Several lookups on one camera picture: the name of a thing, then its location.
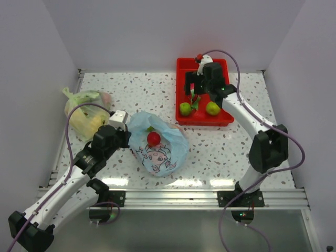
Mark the red pomegranate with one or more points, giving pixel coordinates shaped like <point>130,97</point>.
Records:
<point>153,139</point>

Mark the aluminium front rail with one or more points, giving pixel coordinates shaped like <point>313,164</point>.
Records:
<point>292,199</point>

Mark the blue cartoon plastic bag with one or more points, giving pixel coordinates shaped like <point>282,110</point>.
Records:
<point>163,159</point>

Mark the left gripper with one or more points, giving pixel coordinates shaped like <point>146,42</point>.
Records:
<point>126,135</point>

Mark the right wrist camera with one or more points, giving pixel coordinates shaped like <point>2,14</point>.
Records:
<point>202,60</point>

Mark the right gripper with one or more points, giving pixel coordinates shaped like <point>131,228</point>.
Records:
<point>191,77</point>

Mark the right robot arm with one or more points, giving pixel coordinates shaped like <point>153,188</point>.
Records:
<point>269,148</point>

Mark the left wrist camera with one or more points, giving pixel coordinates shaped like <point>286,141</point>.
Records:
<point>118,120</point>

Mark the green apple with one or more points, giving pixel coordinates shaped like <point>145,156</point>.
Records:
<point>150,129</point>

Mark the red dragon fruit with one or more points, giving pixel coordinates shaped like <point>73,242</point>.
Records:
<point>194,98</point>

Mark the green plastic fruit bag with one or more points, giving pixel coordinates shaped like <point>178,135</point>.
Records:
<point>86,120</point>

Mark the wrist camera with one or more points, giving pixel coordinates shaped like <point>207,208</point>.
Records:
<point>118,120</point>
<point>202,60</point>

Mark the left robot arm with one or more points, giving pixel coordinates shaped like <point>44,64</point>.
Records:
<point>33,229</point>

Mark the red plastic tray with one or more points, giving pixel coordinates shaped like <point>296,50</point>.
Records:
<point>223,119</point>

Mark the green pear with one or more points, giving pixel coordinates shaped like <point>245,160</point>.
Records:
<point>212,109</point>

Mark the red apple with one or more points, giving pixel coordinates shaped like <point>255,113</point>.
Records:
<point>199,115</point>

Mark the green round fruit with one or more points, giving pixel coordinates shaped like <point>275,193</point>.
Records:
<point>185,109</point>

